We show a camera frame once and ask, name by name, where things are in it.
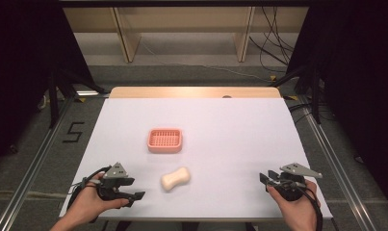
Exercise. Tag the person's left hand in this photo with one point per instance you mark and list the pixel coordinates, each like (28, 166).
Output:
(89, 205)

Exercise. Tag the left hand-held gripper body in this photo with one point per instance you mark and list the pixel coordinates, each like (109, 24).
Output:
(115, 174)

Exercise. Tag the aluminium floor rail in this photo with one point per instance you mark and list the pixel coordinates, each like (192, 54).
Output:
(342, 173)
(31, 173)

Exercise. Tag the white table cover sheet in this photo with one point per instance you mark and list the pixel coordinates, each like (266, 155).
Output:
(220, 134)

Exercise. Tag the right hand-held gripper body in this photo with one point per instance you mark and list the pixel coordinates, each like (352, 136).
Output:
(292, 187)

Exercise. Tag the cream bone-shaped toy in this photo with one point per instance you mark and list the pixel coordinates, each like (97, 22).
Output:
(175, 178)

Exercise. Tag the black curtain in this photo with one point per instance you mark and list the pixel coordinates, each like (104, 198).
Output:
(24, 64)
(358, 80)

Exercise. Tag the black tripod stand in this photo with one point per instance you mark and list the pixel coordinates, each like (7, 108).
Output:
(55, 96)
(315, 93)

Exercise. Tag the pink soap dish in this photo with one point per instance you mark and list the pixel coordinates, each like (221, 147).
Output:
(164, 140)

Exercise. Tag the light wooden shelf unit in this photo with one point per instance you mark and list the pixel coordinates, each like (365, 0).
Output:
(129, 38)

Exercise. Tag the person's right hand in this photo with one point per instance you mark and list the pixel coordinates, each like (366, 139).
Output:
(299, 210)

